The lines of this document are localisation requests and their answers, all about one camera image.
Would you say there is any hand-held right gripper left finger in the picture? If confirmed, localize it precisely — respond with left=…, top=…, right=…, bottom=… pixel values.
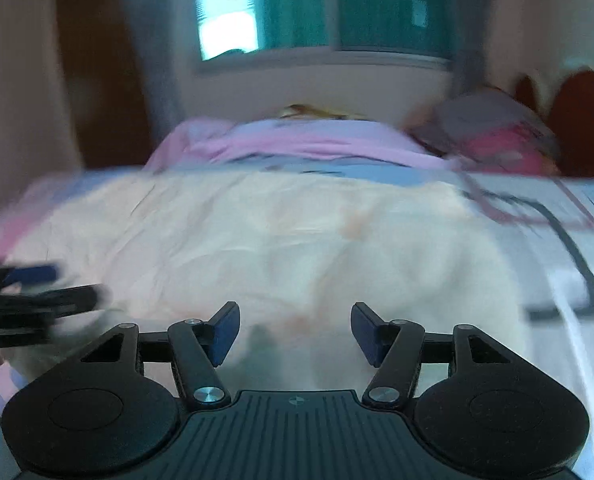
left=77, top=301, right=242, bottom=407

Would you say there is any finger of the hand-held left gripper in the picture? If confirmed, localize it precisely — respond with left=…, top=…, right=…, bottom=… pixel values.
left=0, top=284, right=104, bottom=319
left=0, top=264, right=60, bottom=287

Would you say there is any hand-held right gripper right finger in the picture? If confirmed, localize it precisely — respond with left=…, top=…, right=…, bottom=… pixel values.
left=351, top=302, right=518, bottom=407

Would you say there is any cream white blanket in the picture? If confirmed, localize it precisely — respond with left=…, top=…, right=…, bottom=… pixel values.
left=4, top=169, right=530, bottom=397

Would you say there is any pink folded clothes pile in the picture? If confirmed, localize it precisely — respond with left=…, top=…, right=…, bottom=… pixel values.
left=454, top=124, right=564, bottom=177

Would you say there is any bed with patterned sheet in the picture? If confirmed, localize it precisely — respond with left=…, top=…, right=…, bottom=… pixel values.
left=0, top=159, right=594, bottom=480

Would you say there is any pink blanket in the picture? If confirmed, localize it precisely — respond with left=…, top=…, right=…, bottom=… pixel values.
left=146, top=116, right=454, bottom=172

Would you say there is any brown wooden door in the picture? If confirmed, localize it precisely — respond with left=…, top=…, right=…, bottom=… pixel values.
left=53, top=0, right=154, bottom=170

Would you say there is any yellow printed cloth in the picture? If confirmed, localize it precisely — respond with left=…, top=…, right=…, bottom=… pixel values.
left=278, top=103, right=368, bottom=122

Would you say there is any grey curtain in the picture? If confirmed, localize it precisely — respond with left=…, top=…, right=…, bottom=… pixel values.
left=118, top=0, right=194, bottom=127
left=443, top=0, right=498, bottom=97

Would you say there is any red and white headboard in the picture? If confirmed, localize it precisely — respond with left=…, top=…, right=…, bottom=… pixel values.
left=513, top=56, right=594, bottom=182

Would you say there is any sliding glass window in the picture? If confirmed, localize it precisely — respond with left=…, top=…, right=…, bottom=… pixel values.
left=188, top=0, right=454, bottom=70

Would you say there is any green striped curtain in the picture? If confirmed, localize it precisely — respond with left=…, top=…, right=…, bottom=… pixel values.
left=253, top=0, right=452, bottom=55

